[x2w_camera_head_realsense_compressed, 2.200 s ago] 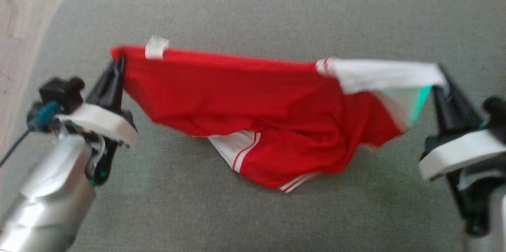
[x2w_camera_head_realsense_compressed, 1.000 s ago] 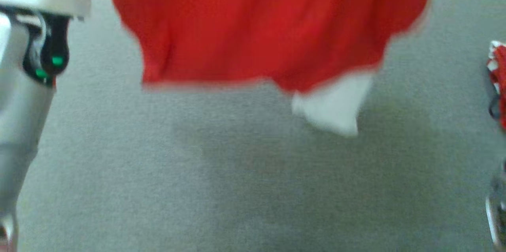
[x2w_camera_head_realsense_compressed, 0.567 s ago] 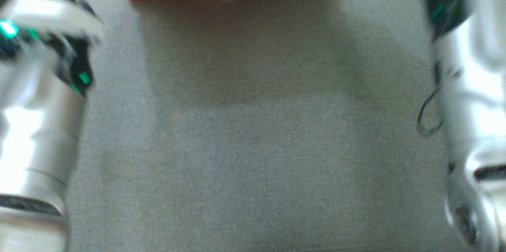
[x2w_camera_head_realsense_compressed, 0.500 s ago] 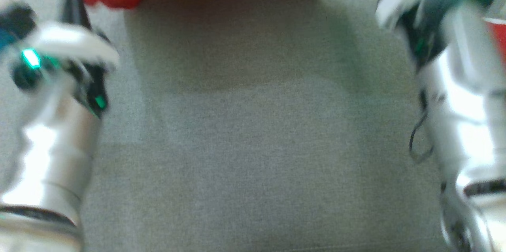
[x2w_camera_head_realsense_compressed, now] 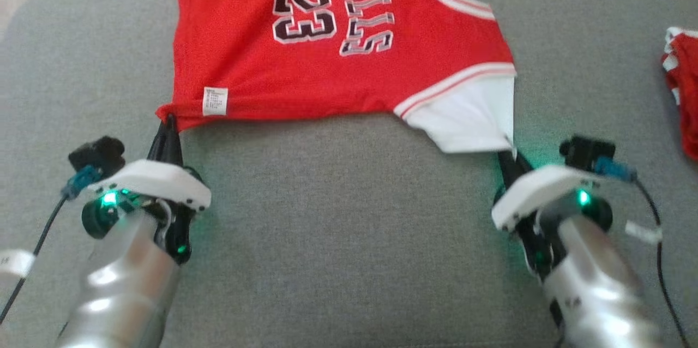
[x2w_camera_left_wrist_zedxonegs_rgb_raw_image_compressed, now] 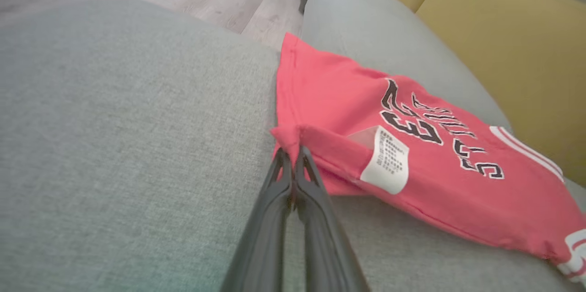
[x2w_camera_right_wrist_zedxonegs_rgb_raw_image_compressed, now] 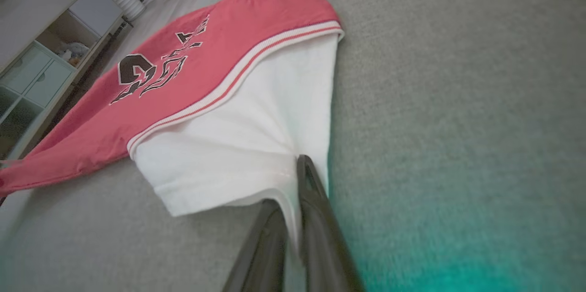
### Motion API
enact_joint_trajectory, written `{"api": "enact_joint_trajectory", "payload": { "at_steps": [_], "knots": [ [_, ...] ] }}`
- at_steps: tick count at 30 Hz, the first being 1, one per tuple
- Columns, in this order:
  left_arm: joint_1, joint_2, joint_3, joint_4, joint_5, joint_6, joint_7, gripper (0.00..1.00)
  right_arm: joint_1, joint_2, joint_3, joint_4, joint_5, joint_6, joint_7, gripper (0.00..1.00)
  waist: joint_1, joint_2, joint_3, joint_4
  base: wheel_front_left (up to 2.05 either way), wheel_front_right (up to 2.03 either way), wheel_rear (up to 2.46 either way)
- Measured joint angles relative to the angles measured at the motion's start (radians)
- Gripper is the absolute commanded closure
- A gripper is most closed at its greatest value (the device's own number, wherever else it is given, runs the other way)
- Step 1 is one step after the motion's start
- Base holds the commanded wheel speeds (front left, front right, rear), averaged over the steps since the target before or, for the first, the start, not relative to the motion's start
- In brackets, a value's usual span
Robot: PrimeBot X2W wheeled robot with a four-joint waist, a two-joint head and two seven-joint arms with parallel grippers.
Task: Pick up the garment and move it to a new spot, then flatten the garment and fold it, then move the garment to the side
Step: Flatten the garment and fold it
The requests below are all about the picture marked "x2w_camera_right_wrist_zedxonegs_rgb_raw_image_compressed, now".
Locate pale green cabinet drawer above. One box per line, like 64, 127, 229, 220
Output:
0, 45, 52, 95
25, 60, 75, 108

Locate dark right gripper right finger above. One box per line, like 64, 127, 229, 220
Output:
296, 155, 365, 292

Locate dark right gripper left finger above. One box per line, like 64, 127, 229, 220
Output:
222, 200, 287, 292

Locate large grey sofa seat cushion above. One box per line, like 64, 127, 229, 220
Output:
0, 0, 586, 292

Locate white shelf cabinet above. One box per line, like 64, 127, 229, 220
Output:
0, 0, 124, 160

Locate pale bundle in shelf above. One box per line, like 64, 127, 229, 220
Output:
57, 41, 90, 63

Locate white ribbed cylinder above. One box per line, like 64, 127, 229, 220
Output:
107, 0, 146, 22

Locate red jersey with white sleeves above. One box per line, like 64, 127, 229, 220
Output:
0, 0, 345, 292

